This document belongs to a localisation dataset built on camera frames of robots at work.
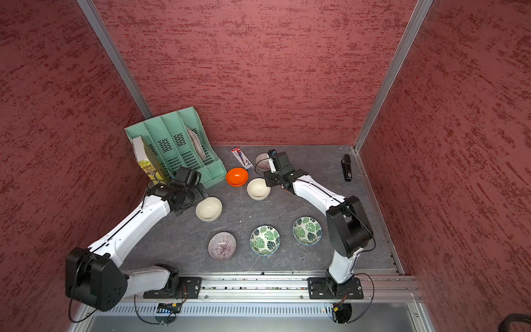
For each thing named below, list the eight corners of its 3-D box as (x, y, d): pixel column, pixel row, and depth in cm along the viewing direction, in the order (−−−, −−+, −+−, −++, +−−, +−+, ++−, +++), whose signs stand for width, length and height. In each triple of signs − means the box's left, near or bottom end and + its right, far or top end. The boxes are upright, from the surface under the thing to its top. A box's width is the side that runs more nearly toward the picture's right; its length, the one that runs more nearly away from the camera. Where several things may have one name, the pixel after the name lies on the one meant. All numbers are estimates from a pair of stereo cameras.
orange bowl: (225, 187, 102) (224, 183, 100) (228, 170, 109) (227, 166, 107) (247, 187, 102) (247, 183, 100) (249, 170, 109) (248, 167, 107)
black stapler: (342, 181, 108) (345, 176, 104) (340, 158, 118) (342, 153, 115) (350, 182, 108) (353, 177, 104) (347, 159, 118) (349, 154, 114)
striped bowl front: (207, 261, 82) (204, 257, 78) (212, 235, 89) (209, 231, 85) (235, 261, 82) (233, 257, 78) (238, 235, 89) (236, 231, 85)
